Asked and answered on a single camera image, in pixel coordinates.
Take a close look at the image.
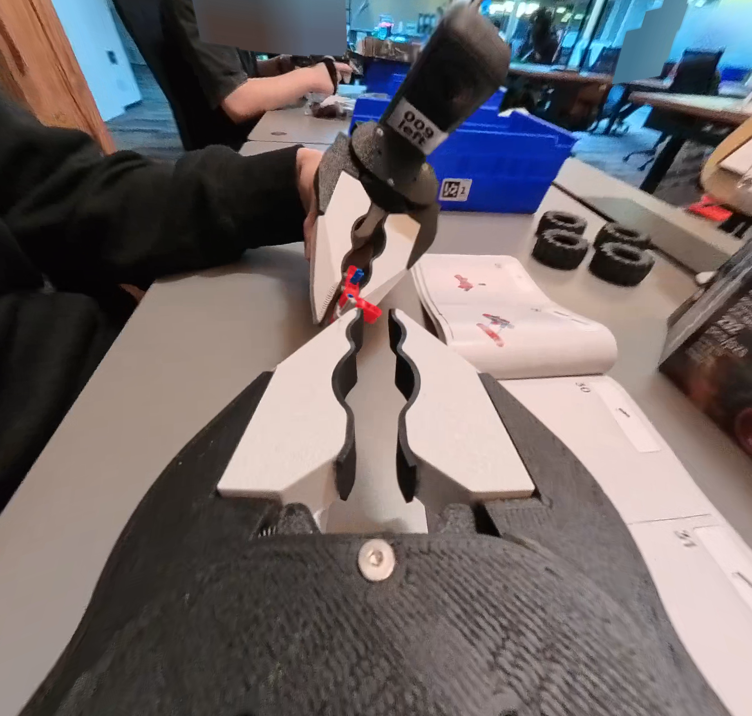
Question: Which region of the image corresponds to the another person's forearm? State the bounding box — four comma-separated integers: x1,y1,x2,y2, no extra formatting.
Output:
223,58,354,124

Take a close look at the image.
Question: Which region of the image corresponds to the person's left forearm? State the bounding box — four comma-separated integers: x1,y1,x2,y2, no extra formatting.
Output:
0,96,307,317

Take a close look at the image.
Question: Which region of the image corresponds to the grey table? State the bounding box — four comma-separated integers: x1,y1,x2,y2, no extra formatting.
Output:
247,107,353,147

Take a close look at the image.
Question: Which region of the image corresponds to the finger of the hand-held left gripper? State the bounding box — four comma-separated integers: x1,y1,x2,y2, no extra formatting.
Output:
308,169,378,325
360,213,421,304

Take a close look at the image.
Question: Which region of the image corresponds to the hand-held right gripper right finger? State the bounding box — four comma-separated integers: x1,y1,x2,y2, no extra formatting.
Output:
387,308,537,531

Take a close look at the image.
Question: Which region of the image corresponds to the red toy brick assembly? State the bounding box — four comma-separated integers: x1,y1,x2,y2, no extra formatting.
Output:
336,266,383,323

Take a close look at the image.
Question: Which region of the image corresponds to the wooden office table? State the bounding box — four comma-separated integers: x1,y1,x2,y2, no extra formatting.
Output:
629,90,752,128
508,62,615,89

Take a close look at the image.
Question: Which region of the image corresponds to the person's left hand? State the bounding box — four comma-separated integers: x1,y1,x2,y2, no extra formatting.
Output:
295,147,324,259

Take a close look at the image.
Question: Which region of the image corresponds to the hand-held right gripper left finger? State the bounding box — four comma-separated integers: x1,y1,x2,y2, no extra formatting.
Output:
216,309,365,531

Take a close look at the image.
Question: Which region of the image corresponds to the black toy set box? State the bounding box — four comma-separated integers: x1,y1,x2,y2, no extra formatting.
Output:
658,254,752,455

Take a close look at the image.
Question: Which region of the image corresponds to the black toy tyre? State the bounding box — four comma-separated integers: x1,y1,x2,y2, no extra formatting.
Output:
593,222,653,252
531,231,589,271
589,243,656,286
536,210,588,241

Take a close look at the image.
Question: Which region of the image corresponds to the wooden door panel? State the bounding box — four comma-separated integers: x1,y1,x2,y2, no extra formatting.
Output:
0,0,116,155

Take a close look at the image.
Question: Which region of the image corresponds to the red packet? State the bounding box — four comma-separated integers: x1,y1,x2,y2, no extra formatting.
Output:
687,196,735,223

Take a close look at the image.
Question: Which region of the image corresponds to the white labelled paper sheet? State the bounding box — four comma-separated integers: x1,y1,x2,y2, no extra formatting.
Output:
625,516,752,716
499,375,714,526

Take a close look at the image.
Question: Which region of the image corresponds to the cardboard box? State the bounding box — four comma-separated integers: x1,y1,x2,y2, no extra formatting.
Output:
702,119,752,217

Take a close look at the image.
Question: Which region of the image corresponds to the person's black clothing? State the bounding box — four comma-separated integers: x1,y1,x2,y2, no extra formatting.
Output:
0,281,148,511

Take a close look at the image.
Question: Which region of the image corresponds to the white instruction booklet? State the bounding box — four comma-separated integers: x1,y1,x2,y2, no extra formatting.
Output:
411,254,619,381

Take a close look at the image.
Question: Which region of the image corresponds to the blue storage bin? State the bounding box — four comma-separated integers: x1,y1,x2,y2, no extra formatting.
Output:
351,90,579,214
361,58,413,96

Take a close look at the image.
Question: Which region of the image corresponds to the black office chair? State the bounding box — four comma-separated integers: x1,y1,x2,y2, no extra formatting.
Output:
623,46,726,194

